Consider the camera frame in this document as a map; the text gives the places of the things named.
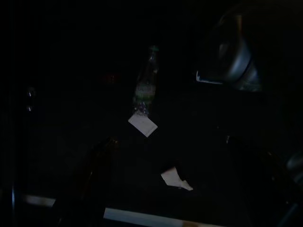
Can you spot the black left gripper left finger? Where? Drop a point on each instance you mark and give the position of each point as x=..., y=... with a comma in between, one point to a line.
x=90, y=179

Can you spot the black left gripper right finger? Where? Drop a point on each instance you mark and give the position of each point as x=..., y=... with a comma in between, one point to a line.
x=260, y=179

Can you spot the crumpled white tissue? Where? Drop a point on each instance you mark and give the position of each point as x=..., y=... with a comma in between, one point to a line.
x=174, y=179

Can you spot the clear plastic bottle green cap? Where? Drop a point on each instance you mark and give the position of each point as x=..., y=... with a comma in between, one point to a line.
x=145, y=85

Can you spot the white square paper card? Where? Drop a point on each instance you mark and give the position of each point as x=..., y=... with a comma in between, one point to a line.
x=143, y=124

